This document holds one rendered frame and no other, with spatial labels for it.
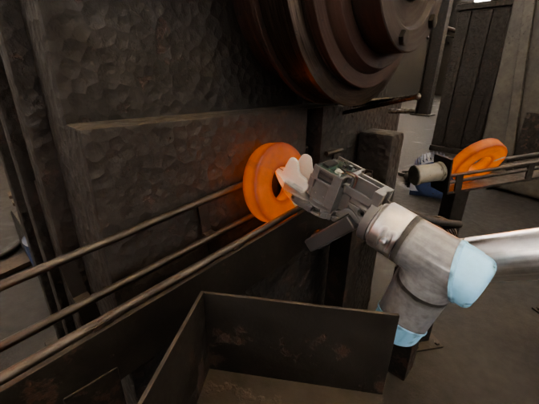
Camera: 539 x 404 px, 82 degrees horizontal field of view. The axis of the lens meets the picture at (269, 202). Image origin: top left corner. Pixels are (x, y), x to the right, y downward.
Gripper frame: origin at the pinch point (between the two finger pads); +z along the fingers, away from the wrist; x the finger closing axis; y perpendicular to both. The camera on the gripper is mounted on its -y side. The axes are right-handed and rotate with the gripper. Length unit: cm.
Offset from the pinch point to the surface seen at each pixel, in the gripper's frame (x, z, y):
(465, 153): -59, -17, 1
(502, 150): -67, -24, 4
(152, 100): 18.0, 13.9, 10.3
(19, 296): 38, 98, -105
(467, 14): -427, 108, 57
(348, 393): 18.7, -30.4, -7.7
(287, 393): 23.3, -25.7, -9.0
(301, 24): 1.1, 2.0, 24.5
